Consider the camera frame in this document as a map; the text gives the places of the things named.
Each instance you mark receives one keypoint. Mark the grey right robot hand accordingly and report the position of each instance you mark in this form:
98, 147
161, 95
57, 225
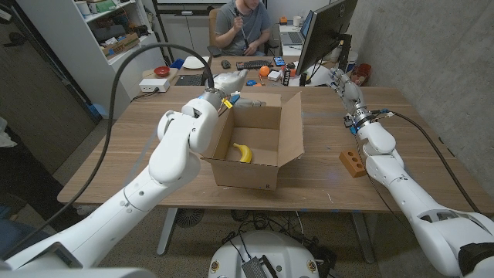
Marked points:
352, 96

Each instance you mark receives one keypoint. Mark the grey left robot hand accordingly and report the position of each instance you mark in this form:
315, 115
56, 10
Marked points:
229, 83

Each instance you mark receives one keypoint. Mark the thin long stick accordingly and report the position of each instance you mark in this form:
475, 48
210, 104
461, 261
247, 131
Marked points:
242, 31

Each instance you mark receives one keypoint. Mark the yellow toy banana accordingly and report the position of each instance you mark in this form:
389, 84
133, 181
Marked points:
245, 154

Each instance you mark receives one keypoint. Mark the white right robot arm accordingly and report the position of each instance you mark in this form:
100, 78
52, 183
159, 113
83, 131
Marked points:
409, 201

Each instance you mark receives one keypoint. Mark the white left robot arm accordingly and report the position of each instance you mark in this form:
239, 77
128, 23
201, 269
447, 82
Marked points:
170, 162

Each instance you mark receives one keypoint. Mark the orange toy brick with holes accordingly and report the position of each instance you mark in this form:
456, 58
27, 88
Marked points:
352, 163

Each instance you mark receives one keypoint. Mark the black computer mouse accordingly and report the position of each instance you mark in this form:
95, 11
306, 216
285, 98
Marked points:
225, 64

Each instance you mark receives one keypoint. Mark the blue disc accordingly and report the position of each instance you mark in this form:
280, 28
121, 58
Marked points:
252, 82

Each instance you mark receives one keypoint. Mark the red container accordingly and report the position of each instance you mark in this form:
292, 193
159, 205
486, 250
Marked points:
364, 71

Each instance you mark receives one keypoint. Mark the black keyboard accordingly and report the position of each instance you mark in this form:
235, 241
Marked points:
252, 65

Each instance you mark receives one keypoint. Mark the orange ball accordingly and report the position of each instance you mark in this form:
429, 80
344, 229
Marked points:
264, 71

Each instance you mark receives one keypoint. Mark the black laptop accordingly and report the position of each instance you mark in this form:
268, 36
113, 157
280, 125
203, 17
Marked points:
189, 80

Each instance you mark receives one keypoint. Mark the white plate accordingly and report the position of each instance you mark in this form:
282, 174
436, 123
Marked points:
193, 62

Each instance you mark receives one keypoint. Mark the small white box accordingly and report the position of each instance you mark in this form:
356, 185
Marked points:
274, 75

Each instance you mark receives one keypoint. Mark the blue smartphone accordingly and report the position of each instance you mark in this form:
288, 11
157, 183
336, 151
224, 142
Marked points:
279, 61

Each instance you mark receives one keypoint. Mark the seated person grey t-shirt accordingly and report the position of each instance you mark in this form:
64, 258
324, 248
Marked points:
247, 31

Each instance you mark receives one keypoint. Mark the black can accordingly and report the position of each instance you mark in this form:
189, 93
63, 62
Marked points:
286, 77

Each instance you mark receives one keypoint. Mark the brown office chair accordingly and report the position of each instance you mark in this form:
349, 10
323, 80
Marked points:
212, 27

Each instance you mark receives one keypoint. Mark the black computer monitor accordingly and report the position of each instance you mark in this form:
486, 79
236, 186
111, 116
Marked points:
324, 34

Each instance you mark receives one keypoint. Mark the red bowl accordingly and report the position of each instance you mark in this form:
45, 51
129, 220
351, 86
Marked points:
161, 71

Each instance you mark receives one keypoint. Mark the white power box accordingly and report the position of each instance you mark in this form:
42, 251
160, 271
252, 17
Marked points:
154, 85

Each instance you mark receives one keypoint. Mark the silver laptop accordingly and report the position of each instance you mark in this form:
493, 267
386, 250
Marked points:
293, 38

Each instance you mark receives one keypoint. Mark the white cup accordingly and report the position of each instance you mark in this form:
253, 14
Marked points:
296, 21

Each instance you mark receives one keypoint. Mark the cardboard box with print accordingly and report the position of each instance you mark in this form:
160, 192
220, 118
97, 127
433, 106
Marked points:
121, 45

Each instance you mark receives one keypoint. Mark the white shelf cabinet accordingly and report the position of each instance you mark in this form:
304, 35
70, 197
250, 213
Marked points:
96, 73

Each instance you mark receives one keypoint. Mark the round floor fan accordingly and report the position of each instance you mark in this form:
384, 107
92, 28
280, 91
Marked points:
189, 217

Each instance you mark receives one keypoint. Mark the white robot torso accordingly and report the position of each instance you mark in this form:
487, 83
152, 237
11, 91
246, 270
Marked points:
266, 251

